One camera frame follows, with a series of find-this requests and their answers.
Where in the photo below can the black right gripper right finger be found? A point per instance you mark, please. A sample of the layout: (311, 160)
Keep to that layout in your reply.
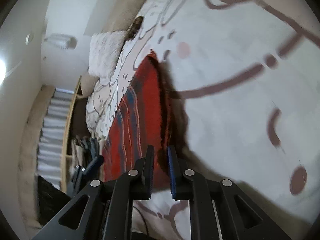
(218, 209)

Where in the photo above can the white wall air conditioner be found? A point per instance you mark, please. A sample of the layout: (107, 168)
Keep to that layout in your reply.
(62, 41)

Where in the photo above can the red plaid tasselled scarf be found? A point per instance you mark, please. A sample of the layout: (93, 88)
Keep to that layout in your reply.
(147, 115)

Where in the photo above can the white cartoon print bedsheet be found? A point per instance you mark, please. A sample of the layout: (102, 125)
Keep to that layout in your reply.
(245, 90)

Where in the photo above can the round white ceiling light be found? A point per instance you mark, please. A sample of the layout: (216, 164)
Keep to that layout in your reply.
(29, 38)

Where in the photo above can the beige upholstered headboard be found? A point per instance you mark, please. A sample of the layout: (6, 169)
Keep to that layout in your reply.
(120, 15)

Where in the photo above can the brown plush toy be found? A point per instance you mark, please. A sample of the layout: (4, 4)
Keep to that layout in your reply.
(134, 28)

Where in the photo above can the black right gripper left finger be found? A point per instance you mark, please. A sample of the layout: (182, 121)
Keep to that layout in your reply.
(104, 210)

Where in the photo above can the fluffy white pillow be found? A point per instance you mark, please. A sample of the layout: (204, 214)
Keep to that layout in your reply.
(104, 53)

